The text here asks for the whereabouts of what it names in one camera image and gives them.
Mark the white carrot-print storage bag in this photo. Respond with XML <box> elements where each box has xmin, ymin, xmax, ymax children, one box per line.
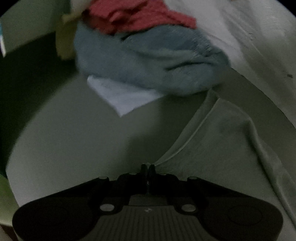
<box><xmin>167</xmin><ymin>1</ymin><xmax>295</xmax><ymax>123</ymax></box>

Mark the white folded garment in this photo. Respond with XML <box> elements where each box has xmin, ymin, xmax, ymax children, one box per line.
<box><xmin>87</xmin><ymin>76</ymin><xmax>165</xmax><ymax>117</ymax></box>

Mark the red folded garment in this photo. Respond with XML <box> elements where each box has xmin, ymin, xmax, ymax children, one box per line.
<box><xmin>82</xmin><ymin>0</ymin><xmax>197</xmax><ymax>35</ymax></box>

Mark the grey-blue folded garment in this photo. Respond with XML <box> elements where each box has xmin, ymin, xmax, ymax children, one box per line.
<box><xmin>74</xmin><ymin>23</ymin><xmax>230</xmax><ymax>96</ymax></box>

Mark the light green garment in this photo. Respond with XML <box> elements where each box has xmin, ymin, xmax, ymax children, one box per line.
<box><xmin>153</xmin><ymin>89</ymin><xmax>296</xmax><ymax>241</ymax></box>

